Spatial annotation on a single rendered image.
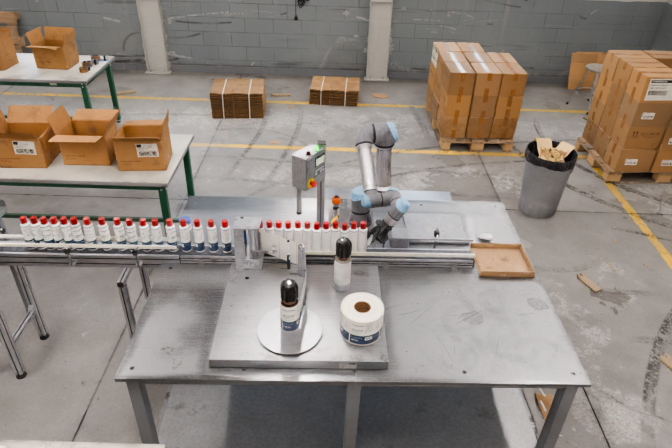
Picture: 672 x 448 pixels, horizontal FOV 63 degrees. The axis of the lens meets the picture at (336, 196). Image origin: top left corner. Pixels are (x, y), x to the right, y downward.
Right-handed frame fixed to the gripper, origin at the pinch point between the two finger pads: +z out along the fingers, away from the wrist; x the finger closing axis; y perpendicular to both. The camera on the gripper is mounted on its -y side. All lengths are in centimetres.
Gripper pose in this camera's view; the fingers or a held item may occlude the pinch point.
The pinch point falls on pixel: (368, 244)
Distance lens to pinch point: 307.9
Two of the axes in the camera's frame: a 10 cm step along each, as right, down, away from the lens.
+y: 0.1, 5.3, -8.5
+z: -5.2, 7.3, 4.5
